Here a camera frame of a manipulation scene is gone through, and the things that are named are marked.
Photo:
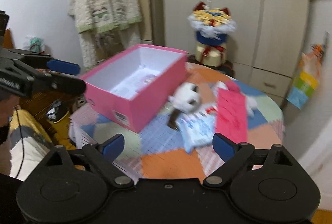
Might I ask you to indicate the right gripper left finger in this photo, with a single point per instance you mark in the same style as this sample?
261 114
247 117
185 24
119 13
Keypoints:
100 157

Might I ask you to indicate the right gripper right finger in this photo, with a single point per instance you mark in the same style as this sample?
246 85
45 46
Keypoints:
235 157

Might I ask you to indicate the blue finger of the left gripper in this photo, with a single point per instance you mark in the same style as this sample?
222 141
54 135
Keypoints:
63 67

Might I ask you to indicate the red envelope packet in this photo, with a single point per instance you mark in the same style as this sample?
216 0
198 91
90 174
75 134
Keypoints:
231 112

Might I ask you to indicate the blue white plastic bag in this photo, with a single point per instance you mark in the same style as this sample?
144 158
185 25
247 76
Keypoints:
197 129

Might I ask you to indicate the white mesh bath sponge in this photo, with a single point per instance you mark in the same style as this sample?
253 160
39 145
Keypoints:
251 105

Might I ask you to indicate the white brown cat plush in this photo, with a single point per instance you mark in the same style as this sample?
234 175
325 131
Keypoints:
186 99

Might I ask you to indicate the wooden cabinet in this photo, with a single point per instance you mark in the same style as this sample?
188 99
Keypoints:
37 104

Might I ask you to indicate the patchwork tablecloth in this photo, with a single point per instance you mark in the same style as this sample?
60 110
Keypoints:
158 152

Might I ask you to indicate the pink cardboard box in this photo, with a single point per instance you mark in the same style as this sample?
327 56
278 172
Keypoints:
132 86

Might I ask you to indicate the cream knit cardigan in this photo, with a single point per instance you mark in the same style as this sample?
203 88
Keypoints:
105 27

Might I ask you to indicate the colourful paper gift bag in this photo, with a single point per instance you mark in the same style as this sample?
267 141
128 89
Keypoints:
307 78

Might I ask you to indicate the flower bouquet in blue wrap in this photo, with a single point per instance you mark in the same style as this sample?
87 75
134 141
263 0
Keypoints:
212 28

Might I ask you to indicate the beige wooden wardrobe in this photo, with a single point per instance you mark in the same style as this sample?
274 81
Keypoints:
265 47

